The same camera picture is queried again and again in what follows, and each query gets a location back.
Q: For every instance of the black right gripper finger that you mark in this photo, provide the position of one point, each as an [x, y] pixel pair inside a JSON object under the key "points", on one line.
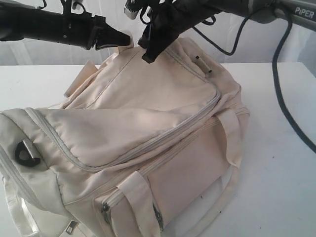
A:
{"points": [[151, 53]]}

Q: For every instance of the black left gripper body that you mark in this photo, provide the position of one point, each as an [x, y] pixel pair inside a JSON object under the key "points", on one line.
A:
{"points": [[81, 29]]}

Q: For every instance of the cream fabric duffel bag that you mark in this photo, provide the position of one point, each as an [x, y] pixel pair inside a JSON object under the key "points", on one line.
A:
{"points": [[131, 147]]}

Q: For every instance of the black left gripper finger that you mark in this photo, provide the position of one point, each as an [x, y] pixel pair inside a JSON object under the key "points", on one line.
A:
{"points": [[110, 37]]}

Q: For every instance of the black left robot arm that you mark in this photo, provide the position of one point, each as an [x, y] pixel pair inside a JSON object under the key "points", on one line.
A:
{"points": [[20, 21]]}

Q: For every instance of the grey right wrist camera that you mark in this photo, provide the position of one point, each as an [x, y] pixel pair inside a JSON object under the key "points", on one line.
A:
{"points": [[132, 7]]}

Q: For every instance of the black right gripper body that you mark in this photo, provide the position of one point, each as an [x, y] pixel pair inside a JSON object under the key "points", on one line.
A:
{"points": [[169, 20]]}

